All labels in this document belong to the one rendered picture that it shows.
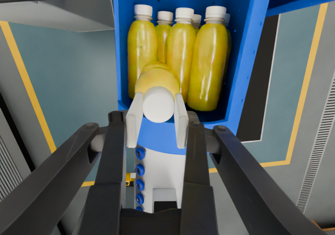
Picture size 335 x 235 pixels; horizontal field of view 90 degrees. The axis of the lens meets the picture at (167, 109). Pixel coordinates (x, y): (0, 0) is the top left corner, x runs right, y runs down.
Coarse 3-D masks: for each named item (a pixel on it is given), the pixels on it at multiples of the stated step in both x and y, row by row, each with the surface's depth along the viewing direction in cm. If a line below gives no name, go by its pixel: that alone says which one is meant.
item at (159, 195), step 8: (160, 192) 71; (168, 192) 71; (152, 200) 69; (160, 200) 67; (168, 200) 67; (176, 200) 67; (152, 208) 64; (160, 208) 62; (168, 208) 62; (176, 208) 62
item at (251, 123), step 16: (272, 16) 122; (272, 32) 126; (272, 48) 130; (256, 64) 134; (272, 64) 135; (256, 80) 138; (256, 96) 144; (256, 112) 149; (240, 128) 154; (256, 128) 156
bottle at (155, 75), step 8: (152, 64) 31; (160, 64) 31; (144, 72) 25; (152, 72) 24; (160, 72) 24; (168, 72) 25; (144, 80) 23; (152, 80) 22; (160, 80) 22; (168, 80) 23; (176, 80) 25; (136, 88) 24; (144, 88) 22; (152, 88) 21; (160, 88) 21; (168, 88) 22; (176, 88) 23; (144, 96) 21
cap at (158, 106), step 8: (152, 96) 19; (160, 96) 19; (168, 96) 19; (144, 104) 19; (152, 104) 20; (160, 104) 20; (168, 104) 20; (144, 112) 20; (152, 112) 20; (160, 112) 20; (168, 112) 20; (152, 120) 20; (160, 120) 20
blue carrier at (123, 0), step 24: (120, 0) 33; (144, 0) 41; (168, 0) 44; (192, 0) 45; (216, 0) 42; (240, 0) 38; (264, 0) 25; (120, 24) 34; (240, 24) 38; (120, 48) 35; (240, 48) 26; (120, 72) 34; (240, 72) 27; (120, 96) 36; (240, 96) 30; (144, 120) 29; (168, 120) 41; (216, 120) 43; (144, 144) 31; (168, 144) 29
